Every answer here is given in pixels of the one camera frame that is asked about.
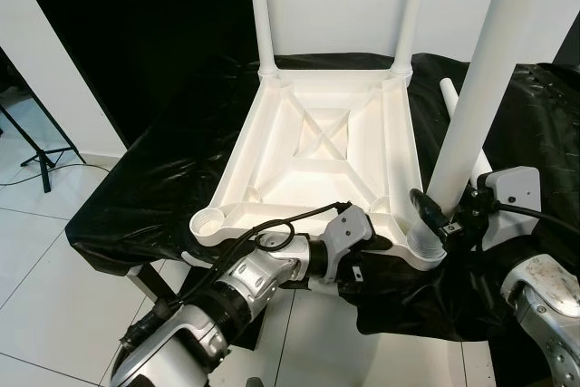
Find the black wall pillar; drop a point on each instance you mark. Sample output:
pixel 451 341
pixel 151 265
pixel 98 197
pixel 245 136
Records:
pixel 569 50

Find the black tripod stand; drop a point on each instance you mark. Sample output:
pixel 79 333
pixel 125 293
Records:
pixel 41 160

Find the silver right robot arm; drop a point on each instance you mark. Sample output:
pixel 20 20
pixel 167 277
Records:
pixel 544 305

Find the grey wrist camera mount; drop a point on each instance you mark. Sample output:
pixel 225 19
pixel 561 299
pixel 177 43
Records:
pixel 349 233
pixel 509 201

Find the black door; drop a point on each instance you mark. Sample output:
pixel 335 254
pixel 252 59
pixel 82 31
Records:
pixel 136 33

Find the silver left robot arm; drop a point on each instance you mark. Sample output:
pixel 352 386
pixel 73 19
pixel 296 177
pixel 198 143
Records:
pixel 254 283

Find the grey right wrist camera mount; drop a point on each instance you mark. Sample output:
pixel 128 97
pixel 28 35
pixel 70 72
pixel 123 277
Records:
pixel 509 201

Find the black plastic cover sheet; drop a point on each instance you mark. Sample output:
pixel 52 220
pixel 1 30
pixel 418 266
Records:
pixel 136 197

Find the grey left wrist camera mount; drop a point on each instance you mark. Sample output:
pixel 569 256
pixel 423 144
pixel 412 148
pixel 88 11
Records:
pixel 349 233

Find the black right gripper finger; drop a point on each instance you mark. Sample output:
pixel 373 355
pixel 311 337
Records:
pixel 428 215

